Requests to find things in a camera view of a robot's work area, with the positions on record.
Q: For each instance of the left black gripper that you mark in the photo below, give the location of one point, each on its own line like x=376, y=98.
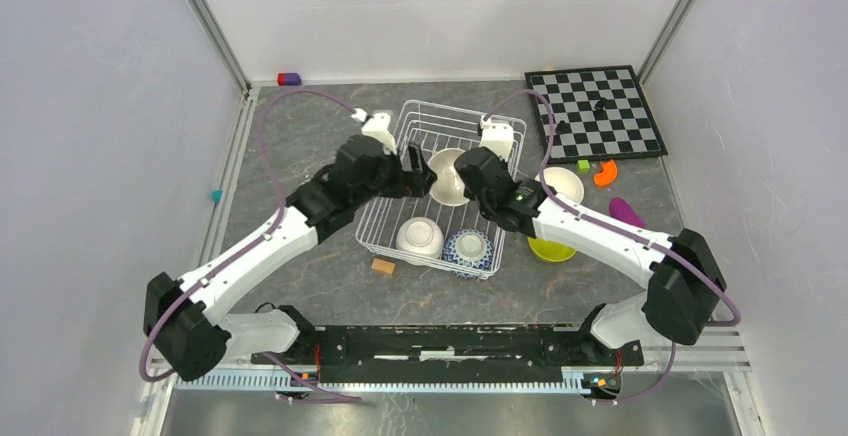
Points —
x=415, y=183

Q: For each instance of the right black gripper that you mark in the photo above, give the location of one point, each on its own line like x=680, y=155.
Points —
x=504, y=164

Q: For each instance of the beige bowl with leaf motif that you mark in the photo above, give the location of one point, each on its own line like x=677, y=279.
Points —
x=449, y=188

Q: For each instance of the plain white bowl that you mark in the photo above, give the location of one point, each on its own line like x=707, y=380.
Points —
x=419, y=238

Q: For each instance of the blue patterned bowl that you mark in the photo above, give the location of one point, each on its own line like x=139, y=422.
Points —
x=469, y=248

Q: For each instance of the white bowl outside rack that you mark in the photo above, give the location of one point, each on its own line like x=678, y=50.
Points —
x=564, y=183

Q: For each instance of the yellow-green bowl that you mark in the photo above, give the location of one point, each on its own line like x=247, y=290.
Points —
x=549, y=251

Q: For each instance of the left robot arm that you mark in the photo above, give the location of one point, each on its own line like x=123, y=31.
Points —
x=189, y=319

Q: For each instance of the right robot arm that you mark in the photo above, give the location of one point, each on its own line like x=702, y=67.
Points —
x=681, y=282

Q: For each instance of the black chess piece lower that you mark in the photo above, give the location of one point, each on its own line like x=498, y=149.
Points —
x=562, y=127

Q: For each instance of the black chess piece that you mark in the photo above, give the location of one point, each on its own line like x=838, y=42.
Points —
x=562, y=127
x=600, y=105

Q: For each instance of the small wooden block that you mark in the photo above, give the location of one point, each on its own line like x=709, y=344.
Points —
x=383, y=267

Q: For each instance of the orange curved toy piece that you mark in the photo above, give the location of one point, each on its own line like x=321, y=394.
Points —
x=607, y=174

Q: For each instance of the black and white chessboard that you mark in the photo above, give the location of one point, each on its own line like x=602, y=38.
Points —
x=625, y=130

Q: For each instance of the black chess piece upper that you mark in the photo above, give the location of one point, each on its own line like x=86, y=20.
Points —
x=600, y=105

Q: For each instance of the purple plastic scoop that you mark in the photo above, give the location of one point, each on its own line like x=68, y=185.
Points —
x=621, y=210

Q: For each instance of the red and purple block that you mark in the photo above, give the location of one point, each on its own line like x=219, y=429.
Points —
x=289, y=79

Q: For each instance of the white wire dish rack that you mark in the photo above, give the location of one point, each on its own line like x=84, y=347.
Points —
x=443, y=229

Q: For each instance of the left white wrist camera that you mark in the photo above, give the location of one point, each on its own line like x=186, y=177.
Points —
x=377, y=126

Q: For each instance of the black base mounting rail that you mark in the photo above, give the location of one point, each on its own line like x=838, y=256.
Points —
x=534, y=353

